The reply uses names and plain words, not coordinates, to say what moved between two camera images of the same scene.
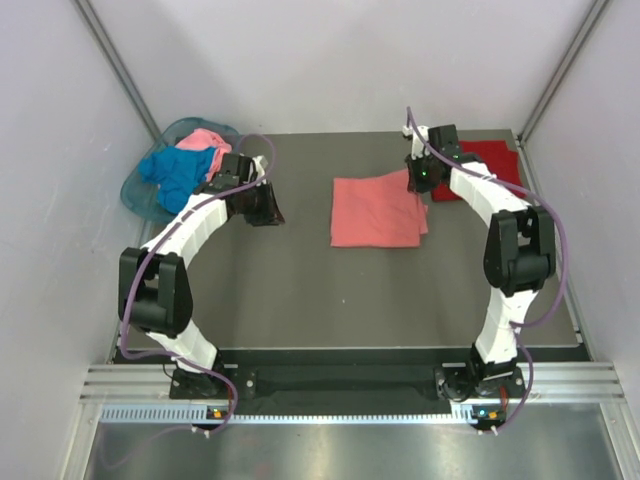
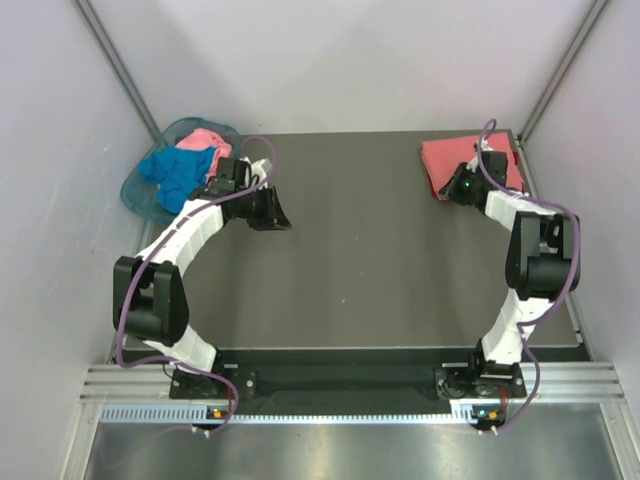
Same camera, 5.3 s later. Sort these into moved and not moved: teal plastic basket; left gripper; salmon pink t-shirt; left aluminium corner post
Moved: salmon pink t-shirt
Not moved: teal plastic basket; left aluminium corner post; left gripper
